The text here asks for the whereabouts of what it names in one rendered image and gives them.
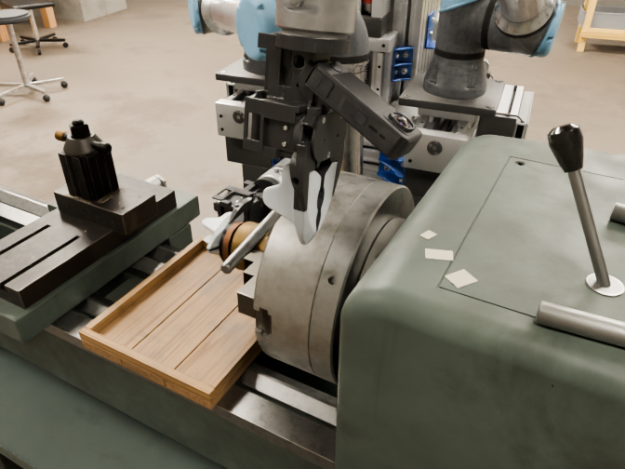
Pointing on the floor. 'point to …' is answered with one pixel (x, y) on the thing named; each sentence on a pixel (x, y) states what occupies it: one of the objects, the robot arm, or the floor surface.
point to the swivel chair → (33, 20)
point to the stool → (20, 56)
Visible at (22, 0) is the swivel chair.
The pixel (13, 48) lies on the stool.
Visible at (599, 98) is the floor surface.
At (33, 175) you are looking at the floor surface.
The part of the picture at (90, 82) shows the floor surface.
